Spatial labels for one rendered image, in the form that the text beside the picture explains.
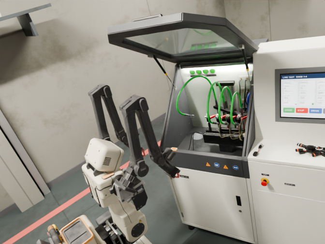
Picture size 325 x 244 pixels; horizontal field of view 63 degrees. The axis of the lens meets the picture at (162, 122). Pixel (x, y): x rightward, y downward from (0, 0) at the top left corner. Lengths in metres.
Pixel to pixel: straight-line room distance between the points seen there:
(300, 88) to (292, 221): 0.92
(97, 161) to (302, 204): 1.33
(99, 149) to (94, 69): 2.44
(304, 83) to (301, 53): 0.18
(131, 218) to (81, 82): 2.42
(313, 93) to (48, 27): 2.97
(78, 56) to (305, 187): 3.02
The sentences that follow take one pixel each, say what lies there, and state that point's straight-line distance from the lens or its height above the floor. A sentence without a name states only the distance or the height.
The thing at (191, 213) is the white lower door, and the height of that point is 0.26.
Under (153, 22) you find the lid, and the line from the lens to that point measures 1.34.
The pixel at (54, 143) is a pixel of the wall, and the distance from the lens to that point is 3.91.
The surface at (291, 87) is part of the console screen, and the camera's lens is 1.85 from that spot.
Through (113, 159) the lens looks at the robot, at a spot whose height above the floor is 1.30.
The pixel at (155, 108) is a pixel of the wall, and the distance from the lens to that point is 4.50.
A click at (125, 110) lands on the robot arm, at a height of 1.60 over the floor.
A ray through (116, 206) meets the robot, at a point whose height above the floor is 0.96.
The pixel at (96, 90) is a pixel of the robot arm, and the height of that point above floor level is 1.62.
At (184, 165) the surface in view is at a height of 0.82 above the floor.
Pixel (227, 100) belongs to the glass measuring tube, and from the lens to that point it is 2.26.
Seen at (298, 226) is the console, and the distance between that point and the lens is 2.19.
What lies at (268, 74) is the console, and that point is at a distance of 1.86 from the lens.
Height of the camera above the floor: 2.13
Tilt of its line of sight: 28 degrees down
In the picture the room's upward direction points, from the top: 16 degrees counter-clockwise
